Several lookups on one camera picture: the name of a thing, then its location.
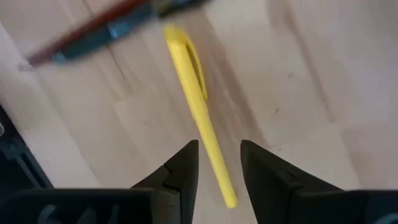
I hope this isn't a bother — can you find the brown pencil blue eraser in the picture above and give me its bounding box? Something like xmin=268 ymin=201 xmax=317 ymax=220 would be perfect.
xmin=26 ymin=0 xmax=150 ymax=68

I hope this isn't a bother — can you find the yellow highlighter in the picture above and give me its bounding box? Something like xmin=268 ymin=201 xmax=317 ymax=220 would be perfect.
xmin=162 ymin=24 xmax=239 ymax=210

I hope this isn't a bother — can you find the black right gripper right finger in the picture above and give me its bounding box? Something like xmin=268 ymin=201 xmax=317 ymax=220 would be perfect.
xmin=239 ymin=139 xmax=345 ymax=224

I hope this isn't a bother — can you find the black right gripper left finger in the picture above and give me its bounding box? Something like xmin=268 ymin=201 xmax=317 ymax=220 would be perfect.
xmin=129 ymin=139 xmax=200 ymax=224

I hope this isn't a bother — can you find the black aluminium rig frame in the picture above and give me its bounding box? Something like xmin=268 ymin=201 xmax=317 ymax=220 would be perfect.
xmin=0 ymin=104 xmax=54 ymax=195

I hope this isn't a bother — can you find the black gel pen with clip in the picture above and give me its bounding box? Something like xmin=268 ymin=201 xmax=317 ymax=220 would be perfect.
xmin=51 ymin=0 xmax=209 ymax=65

